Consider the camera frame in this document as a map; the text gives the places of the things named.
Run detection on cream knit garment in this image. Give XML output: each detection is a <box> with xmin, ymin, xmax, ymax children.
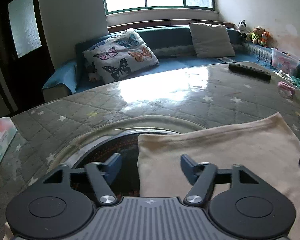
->
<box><xmin>138</xmin><ymin>113</ymin><xmax>300</xmax><ymax>239</ymax></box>

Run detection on round induction cooker inset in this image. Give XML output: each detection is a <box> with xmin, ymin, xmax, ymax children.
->
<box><xmin>72</xmin><ymin>128</ymin><xmax>176</xmax><ymax>198</ymax></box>

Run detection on pink hair scrunchie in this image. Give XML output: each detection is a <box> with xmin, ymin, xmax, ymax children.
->
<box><xmin>277</xmin><ymin>81</ymin><xmax>296</xmax><ymax>99</ymax></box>

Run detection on crumpled cloths on sofa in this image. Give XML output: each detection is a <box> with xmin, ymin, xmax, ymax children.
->
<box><xmin>273</xmin><ymin>70</ymin><xmax>300</xmax><ymax>89</ymax></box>

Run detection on clear plastic storage box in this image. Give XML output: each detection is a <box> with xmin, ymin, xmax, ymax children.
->
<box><xmin>271</xmin><ymin>48</ymin><xmax>300</xmax><ymax>76</ymax></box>

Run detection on black remote control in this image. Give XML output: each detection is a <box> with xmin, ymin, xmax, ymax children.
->
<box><xmin>228</xmin><ymin>63</ymin><xmax>271</xmax><ymax>82</ymax></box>

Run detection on tissue box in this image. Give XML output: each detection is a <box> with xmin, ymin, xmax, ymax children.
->
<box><xmin>0</xmin><ymin>116</ymin><xmax>17</xmax><ymax>163</ymax></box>

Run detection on butterfly print pillow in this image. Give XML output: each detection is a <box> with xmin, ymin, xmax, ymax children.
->
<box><xmin>83</xmin><ymin>28</ymin><xmax>159</xmax><ymax>83</ymax></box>

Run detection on blue corner sofa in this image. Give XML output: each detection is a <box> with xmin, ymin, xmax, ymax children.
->
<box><xmin>43</xmin><ymin>25</ymin><xmax>272</xmax><ymax>102</ymax></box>

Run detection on orange plush toy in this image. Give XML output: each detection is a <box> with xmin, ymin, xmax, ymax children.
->
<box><xmin>260</xmin><ymin>30</ymin><xmax>270</xmax><ymax>47</ymax></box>

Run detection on dark door frosted glass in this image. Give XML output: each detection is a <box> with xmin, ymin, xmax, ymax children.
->
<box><xmin>0</xmin><ymin>0</ymin><xmax>55</xmax><ymax>112</ymax></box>

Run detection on brown plush toy green vest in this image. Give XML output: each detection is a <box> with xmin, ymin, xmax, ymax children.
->
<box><xmin>249</xmin><ymin>26</ymin><xmax>264</xmax><ymax>44</ymax></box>

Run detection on beige square pillow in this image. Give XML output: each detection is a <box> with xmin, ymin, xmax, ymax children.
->
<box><xmin>189</xmin><ymin>22</ymin><xmax>235</xmax><ymax>58</ymax></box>

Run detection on black white plush toy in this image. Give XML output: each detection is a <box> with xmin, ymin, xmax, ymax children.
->
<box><xmin>237</xmin><ymin>20</ymin><xmax>251</xmax><ymax>42</ymax></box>

